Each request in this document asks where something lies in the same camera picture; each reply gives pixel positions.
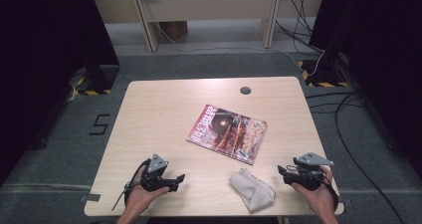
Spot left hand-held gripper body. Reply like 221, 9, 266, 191
138, 153, 173, 193

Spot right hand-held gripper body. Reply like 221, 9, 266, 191
286, 151, 334, 191

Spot beige cloth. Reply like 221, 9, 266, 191
228, 168, 277, 214

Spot red cover magazine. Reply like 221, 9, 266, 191
185, 104, 268, 166

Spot person's left hand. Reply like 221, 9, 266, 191
124, 166, 170, 215

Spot person's right hand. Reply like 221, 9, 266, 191
292, 166, 336, 215

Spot black yellow striped stand base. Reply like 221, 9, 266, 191
69, 64, 120, 97
298, 59, 349, 89

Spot black curtain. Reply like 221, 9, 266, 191
308, 0, 422, 178
0, 0, 120, 187

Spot brown cardboard box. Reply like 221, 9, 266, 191
158, 20, 188, 40

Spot beige wooden desk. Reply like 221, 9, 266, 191
89, 0, 327, 54

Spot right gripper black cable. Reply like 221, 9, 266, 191
326, 180, 340, 212

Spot black floor cables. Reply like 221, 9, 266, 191
305, 90, 406, 224

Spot black hanging cables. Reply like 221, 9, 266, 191
275, 0, 324, 54

